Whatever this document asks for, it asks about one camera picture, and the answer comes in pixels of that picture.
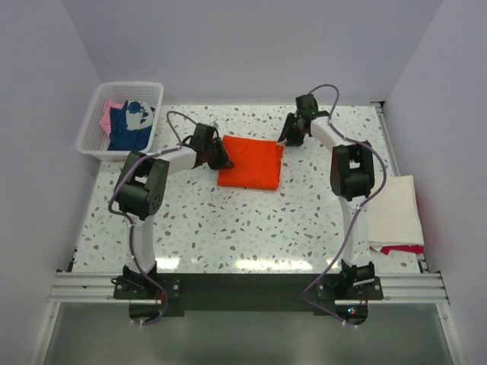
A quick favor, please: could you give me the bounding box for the pink t shirt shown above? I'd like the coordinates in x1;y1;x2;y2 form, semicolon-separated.
100;99;112;136

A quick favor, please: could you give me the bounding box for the orange t shirt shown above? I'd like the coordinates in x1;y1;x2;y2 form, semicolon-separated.
217;135;285;191

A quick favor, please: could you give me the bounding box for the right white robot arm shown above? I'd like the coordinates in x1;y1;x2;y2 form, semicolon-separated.
278;94;375;299

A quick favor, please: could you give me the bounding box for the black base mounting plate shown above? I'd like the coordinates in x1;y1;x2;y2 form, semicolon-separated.
111;272;384;325

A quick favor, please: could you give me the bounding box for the navy blue printed t shirt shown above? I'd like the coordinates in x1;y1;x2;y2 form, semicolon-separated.
107;100;155;151

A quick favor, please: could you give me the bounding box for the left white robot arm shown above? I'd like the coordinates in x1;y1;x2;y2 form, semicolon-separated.
108;123;234;298

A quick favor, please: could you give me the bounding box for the white plastic laundry basket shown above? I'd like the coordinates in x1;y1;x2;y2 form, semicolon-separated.
77;81;164;161

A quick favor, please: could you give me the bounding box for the aluminium frame rail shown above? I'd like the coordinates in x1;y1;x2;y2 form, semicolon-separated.
49;272;450;304

